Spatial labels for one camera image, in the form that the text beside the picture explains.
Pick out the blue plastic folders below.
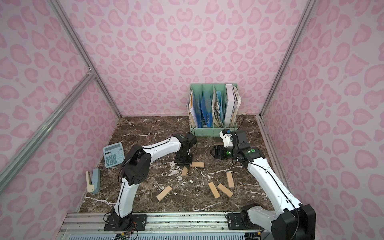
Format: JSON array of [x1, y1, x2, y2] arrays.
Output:
[[198, 90, 213, 128]]

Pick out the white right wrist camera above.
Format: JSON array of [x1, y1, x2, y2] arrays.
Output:
[[220, 129, 234, 148]]

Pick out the green plastic file organizer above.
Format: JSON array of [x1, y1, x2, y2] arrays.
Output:
[[187, 84, 242, 137]]

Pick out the clear sleeve printed paper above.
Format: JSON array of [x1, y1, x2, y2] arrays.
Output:
[[187, 90, 198, 128]]

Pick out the stack of paper magazines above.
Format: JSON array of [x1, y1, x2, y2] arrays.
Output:
[[230, 86, 242, 128]]

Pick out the left rear aluminium post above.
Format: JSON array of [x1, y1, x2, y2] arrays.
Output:
[[48, 0, 122, 118]]

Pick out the wooden block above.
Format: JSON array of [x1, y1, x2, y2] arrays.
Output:
[[182, 166, 189, 177], [190, 162, 205, 168], [208, 182, 221, 199], [226, 172, 235, 189], [156, 186, 172, 201]]

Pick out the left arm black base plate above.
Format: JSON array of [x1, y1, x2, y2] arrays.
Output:
[[104, 214, 148, 232]]

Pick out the teal cream stapler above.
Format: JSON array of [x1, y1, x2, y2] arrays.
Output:
[[86, 168, 101, 195]]

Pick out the wooden block slanted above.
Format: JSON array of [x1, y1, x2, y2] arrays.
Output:
[[218, 184, 234, 198]]

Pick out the white thick binder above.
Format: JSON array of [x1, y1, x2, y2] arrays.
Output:
[[225, 84, 236, 128]]

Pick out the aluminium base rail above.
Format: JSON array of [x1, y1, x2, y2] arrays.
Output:
[[56, 212, 272, 240]]

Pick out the teal desk calculator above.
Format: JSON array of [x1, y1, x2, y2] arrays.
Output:
[[103, 143, 125, 169]]

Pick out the aluminium corner frame post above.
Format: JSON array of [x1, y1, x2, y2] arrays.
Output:
[[260, 0, 319, 119]]

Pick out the teal mesh folder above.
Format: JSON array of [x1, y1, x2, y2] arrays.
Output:
[[216, 91, 224, 123]]

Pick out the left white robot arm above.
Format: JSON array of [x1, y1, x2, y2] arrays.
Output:
[[111, 133, 197, 221]]

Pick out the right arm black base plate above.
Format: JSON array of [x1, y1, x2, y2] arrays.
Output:
[[224, 211, 261, 230]]

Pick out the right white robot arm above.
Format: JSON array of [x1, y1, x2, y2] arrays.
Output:
[[210, 129, 316, 240]]

